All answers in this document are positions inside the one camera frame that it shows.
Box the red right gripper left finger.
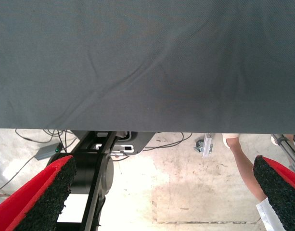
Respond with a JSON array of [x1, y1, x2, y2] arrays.
[[0, 155, 77, 231]]

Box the aluminium profile bar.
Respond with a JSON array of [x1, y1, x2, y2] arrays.
[[202, 133, 214, 159]]

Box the grey power adapter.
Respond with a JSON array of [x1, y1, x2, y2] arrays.
[[35, 142, 63, 161]]

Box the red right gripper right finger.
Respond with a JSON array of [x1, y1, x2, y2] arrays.
[[252, 155, 295, 231]]

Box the thin black floor cable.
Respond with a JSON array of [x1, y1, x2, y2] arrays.
[[142, 131, 193, 151], [0, 155, 37, 198], [15, 129, 76, 154]]

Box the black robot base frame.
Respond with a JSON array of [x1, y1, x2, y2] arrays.
[[47, 131, 114, 231]]

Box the grey metal stand leg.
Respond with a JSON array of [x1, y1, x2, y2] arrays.
[[272, 134, 295, 169]]

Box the person bare lower leg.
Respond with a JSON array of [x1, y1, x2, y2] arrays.
[[228, 138, 267, 203]]

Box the dark grey table cloth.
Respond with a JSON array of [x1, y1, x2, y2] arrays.
[[0, 0, 295, 135]]

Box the grey caster wheel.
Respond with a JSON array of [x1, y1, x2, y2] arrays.
[[193, 141, 205, 154]]

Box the white garment hem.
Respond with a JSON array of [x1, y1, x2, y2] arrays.
[[255, 197, 286, 231]]

